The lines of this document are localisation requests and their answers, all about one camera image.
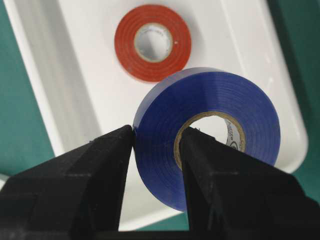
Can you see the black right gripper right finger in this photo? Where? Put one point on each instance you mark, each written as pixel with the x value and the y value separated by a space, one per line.
pixel 233 196

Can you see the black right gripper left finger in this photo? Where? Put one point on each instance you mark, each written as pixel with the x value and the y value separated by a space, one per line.
pixel 73 196

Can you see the blue tape roll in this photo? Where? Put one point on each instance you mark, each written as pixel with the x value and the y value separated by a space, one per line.
pixel 176 100

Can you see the red tape roll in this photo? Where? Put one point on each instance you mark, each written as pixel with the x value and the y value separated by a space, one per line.
pixel 127 30

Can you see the white plastic tray case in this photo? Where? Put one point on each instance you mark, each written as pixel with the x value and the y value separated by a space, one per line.
pixel 160 66

